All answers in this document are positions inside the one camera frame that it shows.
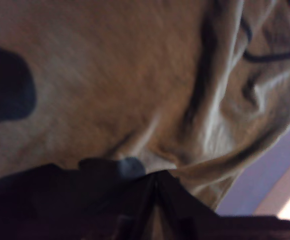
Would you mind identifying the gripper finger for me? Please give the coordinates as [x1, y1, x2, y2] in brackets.
[34, 172, 156, 240]
[157, 172, 255, 240]

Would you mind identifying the olive green underwear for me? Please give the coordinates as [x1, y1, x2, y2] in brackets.
[0, 0, 290, 213]

